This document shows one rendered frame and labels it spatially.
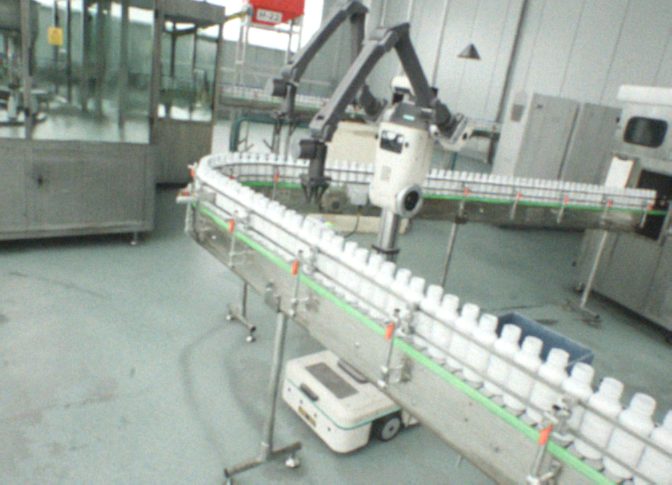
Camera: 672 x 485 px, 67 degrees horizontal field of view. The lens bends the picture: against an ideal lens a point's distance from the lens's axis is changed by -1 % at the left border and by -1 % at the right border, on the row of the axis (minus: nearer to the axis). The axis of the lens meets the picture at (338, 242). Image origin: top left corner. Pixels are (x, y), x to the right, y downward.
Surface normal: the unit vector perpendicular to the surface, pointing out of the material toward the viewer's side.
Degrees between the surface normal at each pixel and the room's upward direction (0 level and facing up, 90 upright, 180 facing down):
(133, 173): 90
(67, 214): 90
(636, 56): 90
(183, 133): 90
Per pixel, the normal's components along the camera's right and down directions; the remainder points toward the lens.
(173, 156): 0.61, 0.33
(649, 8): -0.78, 0.07
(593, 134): 0.33, 0.33
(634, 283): -0.93, -0.03
